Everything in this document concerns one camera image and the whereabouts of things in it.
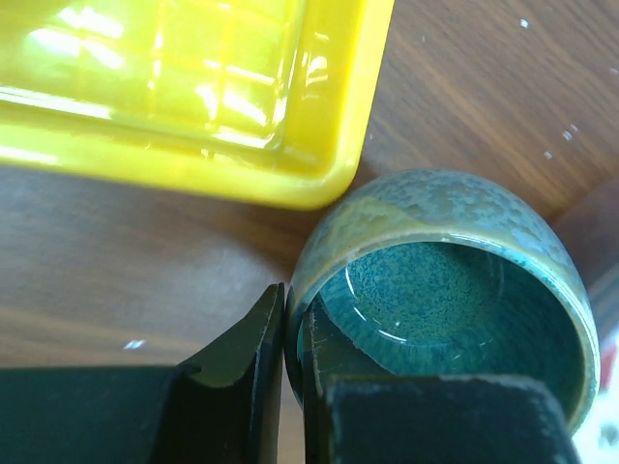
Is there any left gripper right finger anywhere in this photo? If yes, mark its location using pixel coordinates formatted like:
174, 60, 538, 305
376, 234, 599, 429
301, 309, 579, 463

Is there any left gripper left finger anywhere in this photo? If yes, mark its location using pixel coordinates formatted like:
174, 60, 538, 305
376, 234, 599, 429
1, 284, 284, 463

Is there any yellow plastic tray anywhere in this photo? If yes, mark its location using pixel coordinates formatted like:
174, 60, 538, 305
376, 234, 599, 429
1, 1, 394, 209

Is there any clear pink plastic bin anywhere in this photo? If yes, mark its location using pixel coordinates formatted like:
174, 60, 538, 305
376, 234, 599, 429
553, 179, 618, 463

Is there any teal speckled ceramic mug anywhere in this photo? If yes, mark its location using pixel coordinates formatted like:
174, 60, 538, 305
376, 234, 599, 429
284, 169, 601, 432

